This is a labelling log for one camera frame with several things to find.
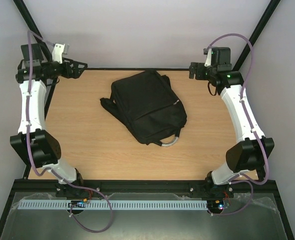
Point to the black backpack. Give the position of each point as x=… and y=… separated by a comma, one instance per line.
x=147, y=106

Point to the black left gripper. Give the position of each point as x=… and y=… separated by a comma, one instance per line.
x=66, y=68

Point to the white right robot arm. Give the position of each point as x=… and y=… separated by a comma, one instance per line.
x=248, y=158

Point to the grey slotted cable duct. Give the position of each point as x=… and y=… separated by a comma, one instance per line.
x=118, y=205

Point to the black aluminium frame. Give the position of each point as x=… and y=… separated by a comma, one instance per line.
x=142, y=186

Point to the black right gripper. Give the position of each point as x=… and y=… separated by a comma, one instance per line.
x=198, y=70

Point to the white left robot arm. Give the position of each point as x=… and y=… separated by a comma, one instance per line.
x=33, y=144

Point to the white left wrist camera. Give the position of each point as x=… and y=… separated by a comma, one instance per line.
x=59, y=49

